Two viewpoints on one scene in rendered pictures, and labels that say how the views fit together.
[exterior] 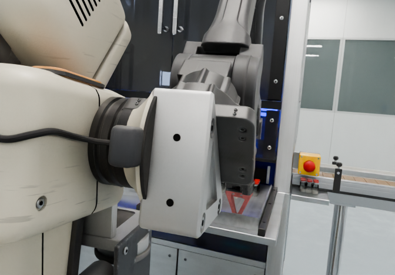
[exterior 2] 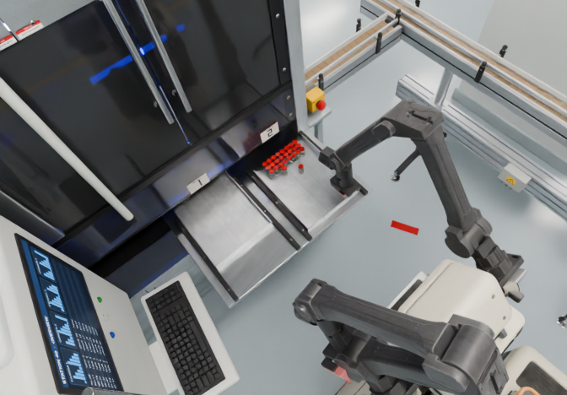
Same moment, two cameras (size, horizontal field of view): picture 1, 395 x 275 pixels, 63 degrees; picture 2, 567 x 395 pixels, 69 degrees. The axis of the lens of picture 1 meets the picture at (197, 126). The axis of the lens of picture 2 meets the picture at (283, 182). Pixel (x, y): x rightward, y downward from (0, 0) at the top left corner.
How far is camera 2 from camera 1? 1.33 m
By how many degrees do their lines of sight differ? 64
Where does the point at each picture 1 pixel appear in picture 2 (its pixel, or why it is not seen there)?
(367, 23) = not seen: outside the picture
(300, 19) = (294, 8)
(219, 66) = (489, 242)
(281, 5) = (274, 4)
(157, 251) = not seen: hidden behind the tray
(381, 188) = (345, 68)
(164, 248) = not seen: hidden behind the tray
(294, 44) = (293, 32)
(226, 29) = (469, 218)
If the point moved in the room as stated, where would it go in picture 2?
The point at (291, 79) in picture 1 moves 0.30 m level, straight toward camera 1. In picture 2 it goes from (296, 59) to (360, 106)
